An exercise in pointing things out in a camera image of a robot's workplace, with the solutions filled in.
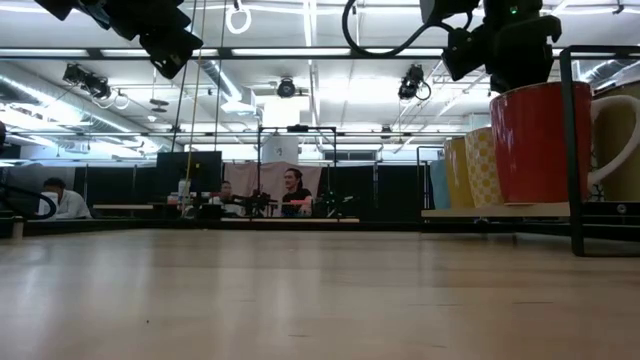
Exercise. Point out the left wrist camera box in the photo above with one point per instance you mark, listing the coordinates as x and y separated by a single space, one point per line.
170 52

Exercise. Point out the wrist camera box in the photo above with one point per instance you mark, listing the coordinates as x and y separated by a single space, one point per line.
465 52
170 52

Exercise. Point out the white light strip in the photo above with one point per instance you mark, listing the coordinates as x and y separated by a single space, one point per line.
45 52
290 52
400 52
120 52

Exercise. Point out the silver ceiling duct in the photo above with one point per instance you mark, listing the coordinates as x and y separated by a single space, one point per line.
220 80

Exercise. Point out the black partition panel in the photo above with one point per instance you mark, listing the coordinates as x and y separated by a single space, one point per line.
395 190

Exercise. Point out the black table edge rail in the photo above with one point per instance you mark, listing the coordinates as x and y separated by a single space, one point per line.
300 227

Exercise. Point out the person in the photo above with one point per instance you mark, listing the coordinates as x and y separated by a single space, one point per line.
295 195
226 189
70 205

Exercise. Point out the red mug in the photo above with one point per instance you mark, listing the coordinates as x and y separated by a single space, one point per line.
530 145

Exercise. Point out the light blue mug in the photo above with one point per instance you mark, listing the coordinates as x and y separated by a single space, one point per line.
437 187

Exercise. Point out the white mug yellow dots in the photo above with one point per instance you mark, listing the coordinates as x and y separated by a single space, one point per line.
482 170

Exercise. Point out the black background frame rig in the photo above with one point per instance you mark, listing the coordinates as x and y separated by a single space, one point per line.
298 128

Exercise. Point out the small grey post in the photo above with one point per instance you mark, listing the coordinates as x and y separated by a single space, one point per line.
18 230

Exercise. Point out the black frame wooden shelf rack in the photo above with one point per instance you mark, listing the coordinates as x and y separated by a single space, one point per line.
500 211

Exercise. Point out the background black robot arm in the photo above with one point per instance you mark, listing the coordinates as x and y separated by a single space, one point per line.
257 202

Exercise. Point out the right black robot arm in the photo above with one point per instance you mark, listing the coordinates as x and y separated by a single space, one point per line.
525 7

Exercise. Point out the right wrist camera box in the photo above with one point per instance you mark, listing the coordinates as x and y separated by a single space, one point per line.
465 52

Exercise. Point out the pink backdrop curtain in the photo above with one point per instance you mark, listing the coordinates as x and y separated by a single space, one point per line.
250 172

